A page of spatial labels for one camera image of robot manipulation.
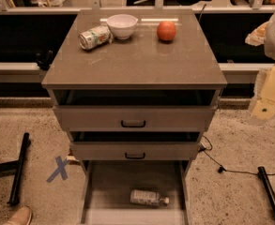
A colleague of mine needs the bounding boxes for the top grey drawer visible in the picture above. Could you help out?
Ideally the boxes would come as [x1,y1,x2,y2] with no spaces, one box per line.
[52,89,218,133]

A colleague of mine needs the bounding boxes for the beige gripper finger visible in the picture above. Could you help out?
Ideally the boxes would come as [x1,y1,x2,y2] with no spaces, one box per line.
[245,22,268,46]
[248,65,275,123]

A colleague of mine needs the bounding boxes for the grey drawer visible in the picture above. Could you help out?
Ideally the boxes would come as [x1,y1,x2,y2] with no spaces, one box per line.
[69,131,202,160]
[52,89,218,133]
[78,160,191,225]

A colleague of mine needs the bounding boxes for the bottom grey drawer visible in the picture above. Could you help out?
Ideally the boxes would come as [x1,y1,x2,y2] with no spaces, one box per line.
[78,160,191,225]

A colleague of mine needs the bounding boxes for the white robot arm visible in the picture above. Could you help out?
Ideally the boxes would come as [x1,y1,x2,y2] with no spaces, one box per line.
[245,13,275,123]

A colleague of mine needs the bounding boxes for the orange fruit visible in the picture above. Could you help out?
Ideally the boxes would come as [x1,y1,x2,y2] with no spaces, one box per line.
[157,21,176,41]

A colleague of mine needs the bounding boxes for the blue tape cross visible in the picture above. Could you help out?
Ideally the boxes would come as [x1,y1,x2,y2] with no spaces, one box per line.
[46,157,68,183]

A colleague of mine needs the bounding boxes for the black stand right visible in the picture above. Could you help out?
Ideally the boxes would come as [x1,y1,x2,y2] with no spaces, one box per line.
[258,167,275,216]

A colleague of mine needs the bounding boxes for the grey drawer cabinet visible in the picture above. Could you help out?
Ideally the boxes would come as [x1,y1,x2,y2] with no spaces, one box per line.
[41,8,228,225]

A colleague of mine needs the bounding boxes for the black cable on floor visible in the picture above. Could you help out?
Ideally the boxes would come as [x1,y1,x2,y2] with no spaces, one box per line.
[198,135,275,177]

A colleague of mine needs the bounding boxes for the white bowl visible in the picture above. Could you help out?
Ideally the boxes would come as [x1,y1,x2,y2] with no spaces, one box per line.
[107,14,138,39]

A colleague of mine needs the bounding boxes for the black stand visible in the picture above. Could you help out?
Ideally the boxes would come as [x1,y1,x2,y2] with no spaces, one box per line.
[0,132,31,206]
[258,167,275,216]

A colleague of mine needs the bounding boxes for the black clamp on rail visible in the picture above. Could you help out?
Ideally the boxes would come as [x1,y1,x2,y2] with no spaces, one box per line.
[36,51,53,70]

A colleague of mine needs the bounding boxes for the beige shoe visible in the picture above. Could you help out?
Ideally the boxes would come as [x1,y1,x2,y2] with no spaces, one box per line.
[3,206,32,225]

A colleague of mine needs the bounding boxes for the green white soda can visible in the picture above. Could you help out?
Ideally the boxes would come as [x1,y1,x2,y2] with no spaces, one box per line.
[78,25,114,51]

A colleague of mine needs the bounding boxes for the black stand left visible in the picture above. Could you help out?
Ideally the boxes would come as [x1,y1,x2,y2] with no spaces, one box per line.
[0,132,31,206]

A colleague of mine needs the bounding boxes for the middle grey drawer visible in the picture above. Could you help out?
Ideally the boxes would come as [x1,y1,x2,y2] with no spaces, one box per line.
[69,131,202,160]

